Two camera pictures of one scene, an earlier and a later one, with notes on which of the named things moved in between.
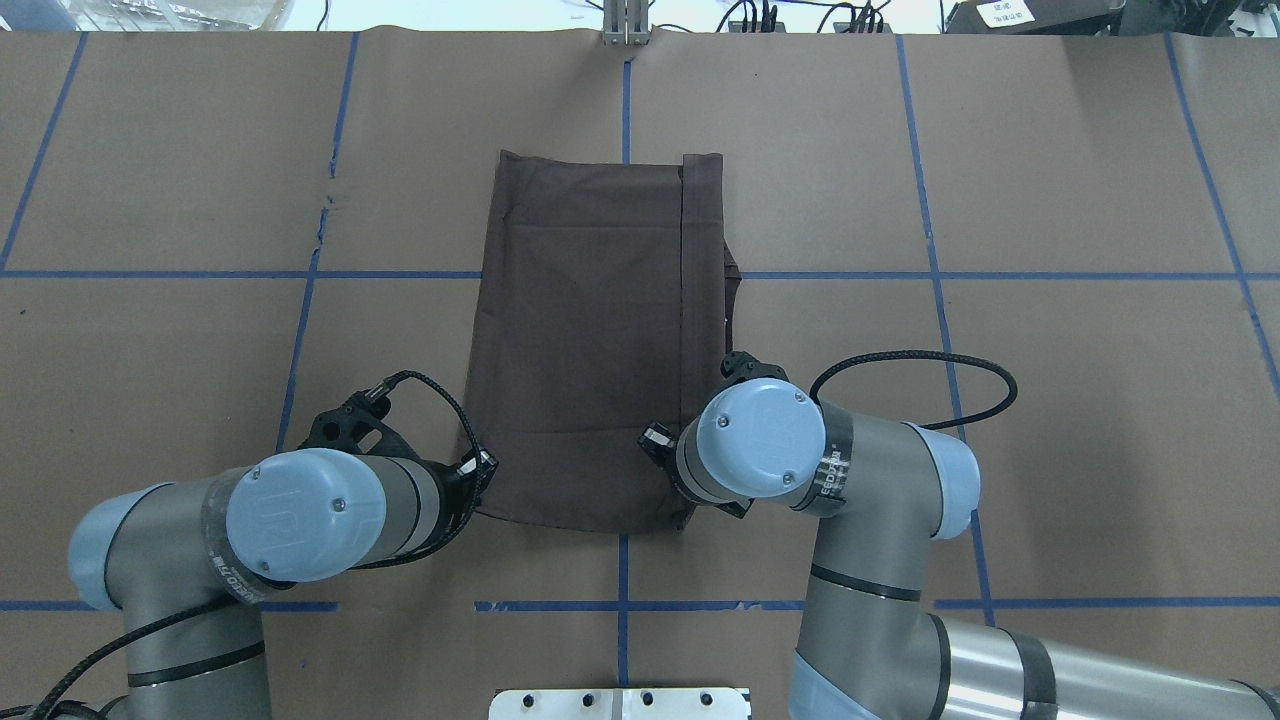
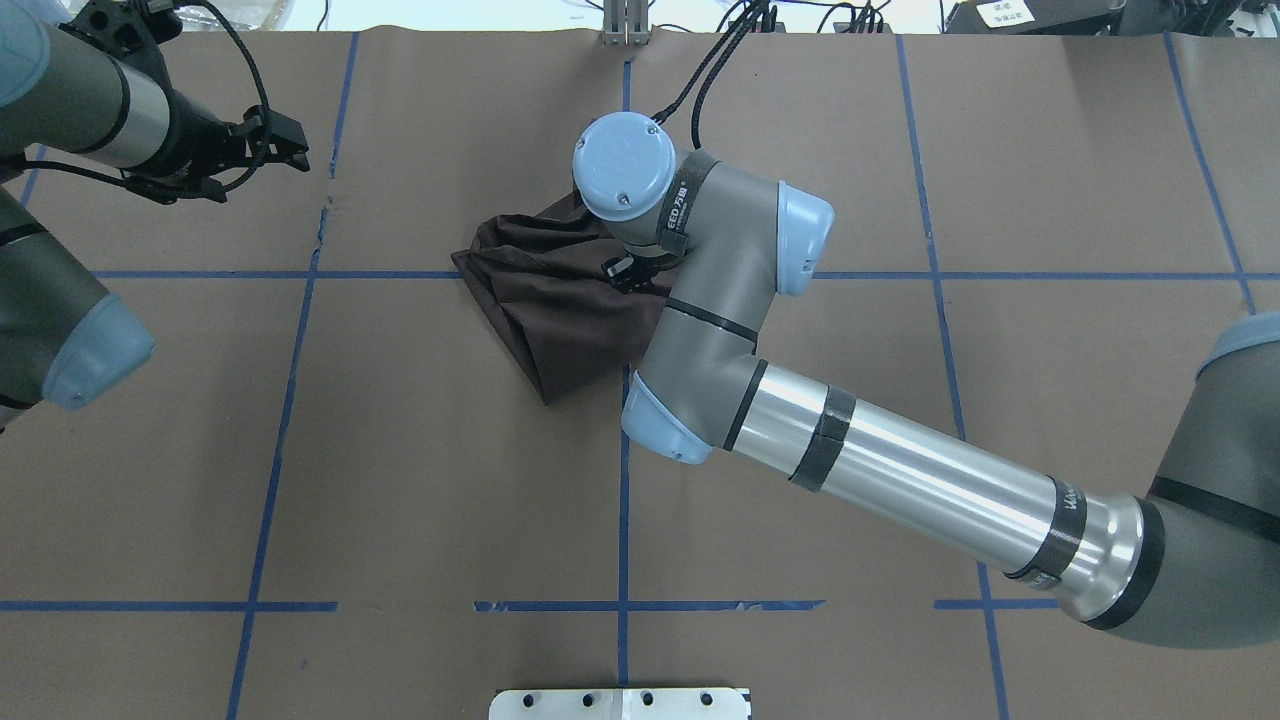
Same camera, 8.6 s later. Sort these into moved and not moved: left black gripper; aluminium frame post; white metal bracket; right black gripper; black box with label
Moved: right black gripper; left black gripper
Not moved: black box with label; white metal bracket; aluminium frame post
